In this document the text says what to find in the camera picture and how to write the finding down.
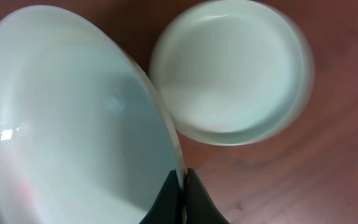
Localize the light blue plate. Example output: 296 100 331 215
0 6 184 224
149 0 314 146

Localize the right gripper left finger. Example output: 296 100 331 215
140 170 183 224

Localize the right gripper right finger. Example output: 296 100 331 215
184 168 229 224

